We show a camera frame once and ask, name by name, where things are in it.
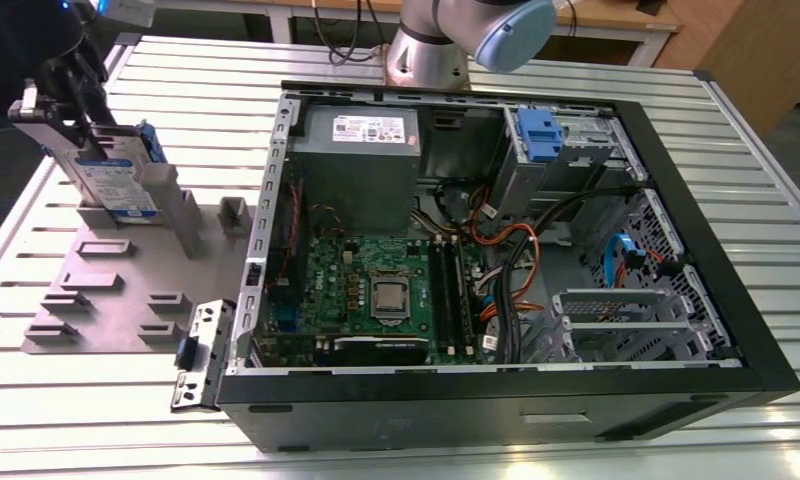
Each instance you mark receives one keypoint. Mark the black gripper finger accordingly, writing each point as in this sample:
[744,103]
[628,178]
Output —
[96,110]
[36,110]

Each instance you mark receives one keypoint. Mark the hard disk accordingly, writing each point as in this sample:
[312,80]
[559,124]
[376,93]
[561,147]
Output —
[113,185]

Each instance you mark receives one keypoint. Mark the metal disk bay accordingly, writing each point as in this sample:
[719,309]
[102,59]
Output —
[614,326]

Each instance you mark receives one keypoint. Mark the grey parts rack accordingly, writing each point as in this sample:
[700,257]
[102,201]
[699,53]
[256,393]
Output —
[126,300]

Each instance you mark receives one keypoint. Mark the grey power supply unit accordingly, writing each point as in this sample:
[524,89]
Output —
[353,190]

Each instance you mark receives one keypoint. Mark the green motherboard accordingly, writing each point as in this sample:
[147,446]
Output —
[407,250]

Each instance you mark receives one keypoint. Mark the silver CPU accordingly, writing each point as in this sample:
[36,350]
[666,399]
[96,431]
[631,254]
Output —
[389,297]

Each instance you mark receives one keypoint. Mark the black graphics card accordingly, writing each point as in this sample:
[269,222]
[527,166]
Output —
[380,347]

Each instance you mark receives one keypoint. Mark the black RAM slot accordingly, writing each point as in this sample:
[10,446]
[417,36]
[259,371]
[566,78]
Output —
[465,300]
[443,300]

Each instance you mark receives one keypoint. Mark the blue drive cage latch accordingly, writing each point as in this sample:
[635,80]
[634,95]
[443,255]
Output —
[539,135]

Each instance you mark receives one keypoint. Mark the metal drive cage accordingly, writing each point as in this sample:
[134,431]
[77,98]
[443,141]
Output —
[553,180]

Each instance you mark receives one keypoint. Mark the black PC case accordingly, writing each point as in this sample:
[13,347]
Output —
[440,415]

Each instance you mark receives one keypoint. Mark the wooden cabinet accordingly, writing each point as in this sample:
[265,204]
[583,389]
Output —
[767,60]

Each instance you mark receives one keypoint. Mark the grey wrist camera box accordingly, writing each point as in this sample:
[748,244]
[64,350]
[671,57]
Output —
[129,12]

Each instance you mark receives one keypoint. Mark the grey hinged slot bracket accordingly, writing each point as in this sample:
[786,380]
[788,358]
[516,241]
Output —
[216,330]

